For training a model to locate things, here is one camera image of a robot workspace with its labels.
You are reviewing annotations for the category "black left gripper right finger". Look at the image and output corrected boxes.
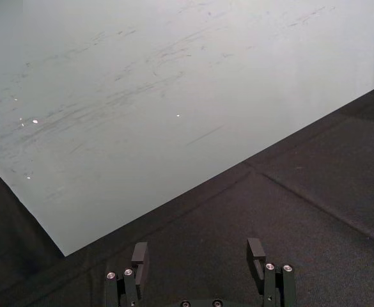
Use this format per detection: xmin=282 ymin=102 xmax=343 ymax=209
xmin=246 ymin=237 xmax=297 ymax=307

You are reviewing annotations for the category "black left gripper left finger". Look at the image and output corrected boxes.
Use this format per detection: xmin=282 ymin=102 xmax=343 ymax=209
xmin=105 ymin=241 xmax=150 ymax=307

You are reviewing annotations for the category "black table cloth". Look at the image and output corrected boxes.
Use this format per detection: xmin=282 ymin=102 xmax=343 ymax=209
xmin=0 ymin=80 xmax=374 ymax=307

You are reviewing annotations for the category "plain pale wall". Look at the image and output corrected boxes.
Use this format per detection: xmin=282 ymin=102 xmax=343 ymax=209
xmin=0 ymin=0 xmax=374 ymax=258

